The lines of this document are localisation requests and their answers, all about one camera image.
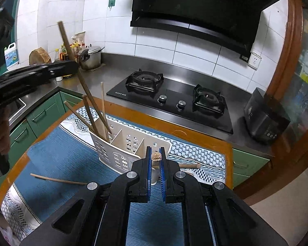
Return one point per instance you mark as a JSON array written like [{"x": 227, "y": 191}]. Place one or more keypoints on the blue patterned table cloth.
[{"x": 66, "y": 153}]

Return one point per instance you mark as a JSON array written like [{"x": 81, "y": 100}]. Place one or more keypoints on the small white jar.
[{"x": 58, "y": 78}]

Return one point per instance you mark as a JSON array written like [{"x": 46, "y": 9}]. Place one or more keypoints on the metal pressure cooker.
[{"x": 91, "y": 57}]

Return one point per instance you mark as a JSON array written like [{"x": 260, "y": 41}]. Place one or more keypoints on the wooden glass door cabinet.
[{"x": 285, "y": 43}]

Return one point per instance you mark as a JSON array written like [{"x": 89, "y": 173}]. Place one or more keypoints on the black rice cooker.
[{"x": 264, "y": 117}]

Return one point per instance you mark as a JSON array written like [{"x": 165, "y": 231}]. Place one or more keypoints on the snack bag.
[{"x": 80, "y": 39}]

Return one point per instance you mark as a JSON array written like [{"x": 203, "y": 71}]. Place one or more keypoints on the green framed window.
[{"x": 18, "y": 18}]

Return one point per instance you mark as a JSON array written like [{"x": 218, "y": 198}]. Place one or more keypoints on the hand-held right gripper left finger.
[{"x": 148, "y": 179}]

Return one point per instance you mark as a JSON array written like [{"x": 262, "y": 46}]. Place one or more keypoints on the white detergent jug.
[{"x": 11, "y": 56}]

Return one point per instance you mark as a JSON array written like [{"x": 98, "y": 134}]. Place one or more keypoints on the tapered wooden chopstick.
[
  {"x": 89, "y": 110},
  {"x": 66, "y": 41},
  {"x": 78, "y": 115},
  {"x": 156, "y": 156},
  {"x": 190, "y": 166},
  {"x": 104, "y": 107},
  {"x": 59, "y": 180}
]

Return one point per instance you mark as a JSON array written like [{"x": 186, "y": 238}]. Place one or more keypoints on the stainless steel countertop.
[{"x": 174, "y": 68}]

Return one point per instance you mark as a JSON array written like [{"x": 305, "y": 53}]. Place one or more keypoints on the dark sauce bottle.
[{"x": 64, "y": 53}]

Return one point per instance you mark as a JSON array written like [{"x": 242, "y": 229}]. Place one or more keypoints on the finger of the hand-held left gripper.
[
  {"x": 54, "y": 76},
  {"x": 61, "y": 66}
]

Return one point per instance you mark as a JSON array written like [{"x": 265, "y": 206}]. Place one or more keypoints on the person's left hand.
[{"x": 2, "y": 133}]

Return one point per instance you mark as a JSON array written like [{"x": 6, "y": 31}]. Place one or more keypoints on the green wall sticker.
[{"x": 112, "y": 0}]

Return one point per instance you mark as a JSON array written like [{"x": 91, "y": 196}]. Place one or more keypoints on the round wooden chopping block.
[{"x": 39, "y": 56}]

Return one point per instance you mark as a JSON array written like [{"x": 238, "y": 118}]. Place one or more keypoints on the yellow cap oil bottle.
[{"x": 57, "y": 55}]

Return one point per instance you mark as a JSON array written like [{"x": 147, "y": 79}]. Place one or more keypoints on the steel sink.
[{"x": 19, "y": 106}]

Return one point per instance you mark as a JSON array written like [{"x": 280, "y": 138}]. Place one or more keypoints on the white wall socket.
[{"x": 254, "y": 61}]

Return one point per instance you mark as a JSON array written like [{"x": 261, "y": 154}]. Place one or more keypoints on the white plastic utensil holder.
[{"x": 118, "y": 139}]

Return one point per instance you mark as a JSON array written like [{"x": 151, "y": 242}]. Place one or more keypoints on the black gas stove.
[{"x": 174, "y": 112}]

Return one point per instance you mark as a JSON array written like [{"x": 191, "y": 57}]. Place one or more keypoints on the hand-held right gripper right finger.
[{"x": 163, "y": 182}]

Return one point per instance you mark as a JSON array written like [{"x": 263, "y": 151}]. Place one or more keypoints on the black range hood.
[{"x": 195, "y": 5}]

